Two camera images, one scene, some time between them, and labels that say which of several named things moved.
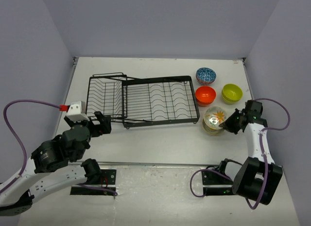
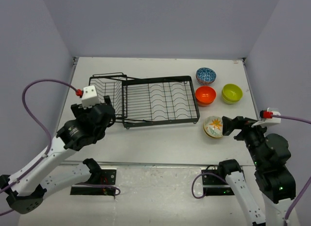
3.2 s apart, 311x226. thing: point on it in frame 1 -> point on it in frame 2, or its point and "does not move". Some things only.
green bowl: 231,94 does not move
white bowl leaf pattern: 214,116 -> 213,126
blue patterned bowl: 205,76 does not move
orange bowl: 205,95 does not move
